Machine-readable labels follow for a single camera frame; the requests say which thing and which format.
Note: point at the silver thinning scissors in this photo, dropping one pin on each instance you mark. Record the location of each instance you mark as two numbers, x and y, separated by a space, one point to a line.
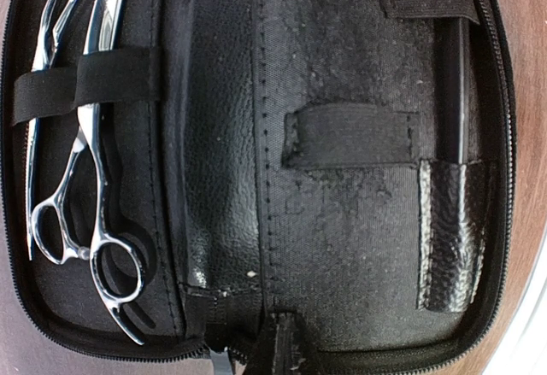
39 93

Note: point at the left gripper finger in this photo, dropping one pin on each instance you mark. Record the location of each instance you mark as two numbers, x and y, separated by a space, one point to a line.
283 347

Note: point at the black zippered tool case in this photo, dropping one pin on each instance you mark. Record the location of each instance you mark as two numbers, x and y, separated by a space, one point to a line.
211 162

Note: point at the black comb in case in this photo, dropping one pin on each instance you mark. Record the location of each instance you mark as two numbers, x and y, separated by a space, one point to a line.
452 89

